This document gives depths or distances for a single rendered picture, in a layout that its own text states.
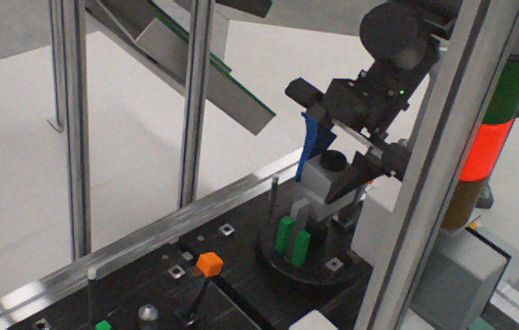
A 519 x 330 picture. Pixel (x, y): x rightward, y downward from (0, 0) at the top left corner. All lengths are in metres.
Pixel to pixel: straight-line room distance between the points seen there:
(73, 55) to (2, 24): 2.54
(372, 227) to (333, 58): 0.94
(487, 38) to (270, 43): 1.12
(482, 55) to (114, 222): 0.74
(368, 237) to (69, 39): 0.35
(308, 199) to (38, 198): 0.46
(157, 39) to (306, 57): 0.69
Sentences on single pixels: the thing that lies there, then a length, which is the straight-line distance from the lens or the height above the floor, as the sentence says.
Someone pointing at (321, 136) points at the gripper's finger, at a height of 1.14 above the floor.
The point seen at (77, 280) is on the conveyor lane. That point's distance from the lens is 0.91.
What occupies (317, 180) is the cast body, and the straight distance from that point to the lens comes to 0.84.
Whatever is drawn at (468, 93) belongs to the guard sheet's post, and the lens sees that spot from 0.49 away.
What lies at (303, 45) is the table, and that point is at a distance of 1.58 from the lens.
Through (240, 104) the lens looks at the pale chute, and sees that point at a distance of 1.02.
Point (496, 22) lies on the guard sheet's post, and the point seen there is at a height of 1.44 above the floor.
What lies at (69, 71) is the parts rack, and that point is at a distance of 0.79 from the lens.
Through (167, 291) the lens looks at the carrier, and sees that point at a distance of 0.88.
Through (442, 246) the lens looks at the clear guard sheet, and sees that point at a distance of 0.58.
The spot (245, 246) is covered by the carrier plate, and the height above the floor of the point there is 0.97.
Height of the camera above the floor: 1.64
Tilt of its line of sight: 39 degrees down
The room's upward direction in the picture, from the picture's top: 10 degrees clockwise
